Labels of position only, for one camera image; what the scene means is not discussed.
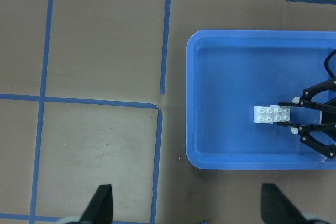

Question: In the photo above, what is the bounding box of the blue plastic tray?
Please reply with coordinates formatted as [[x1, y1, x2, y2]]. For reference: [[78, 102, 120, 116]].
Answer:
[[186, 30, 335, 170]]

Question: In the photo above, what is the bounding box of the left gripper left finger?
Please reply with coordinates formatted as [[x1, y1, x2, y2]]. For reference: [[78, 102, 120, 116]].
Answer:
[[78, 184, 113, 224]]

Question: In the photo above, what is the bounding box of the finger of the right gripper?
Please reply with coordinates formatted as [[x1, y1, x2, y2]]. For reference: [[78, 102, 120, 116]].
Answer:
[[277, 122, 335, 159], [278, 78, 335, 114]]

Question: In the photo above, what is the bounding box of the brown paper table cover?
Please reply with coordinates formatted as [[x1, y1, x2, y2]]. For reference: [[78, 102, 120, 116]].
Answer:
[[1, 0, 335, 223]]

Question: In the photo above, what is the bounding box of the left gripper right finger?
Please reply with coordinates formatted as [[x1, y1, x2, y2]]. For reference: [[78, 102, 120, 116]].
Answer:
[[261, 183, 308, 223]]

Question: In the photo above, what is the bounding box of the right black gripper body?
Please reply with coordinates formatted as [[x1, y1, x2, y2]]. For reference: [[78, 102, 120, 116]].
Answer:
[[314, 96, 335, 142]]

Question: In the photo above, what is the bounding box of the white block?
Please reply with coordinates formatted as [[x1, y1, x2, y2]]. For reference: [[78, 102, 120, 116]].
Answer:
[[253, 106, 274, 124], [271, 105, 291, 123]]

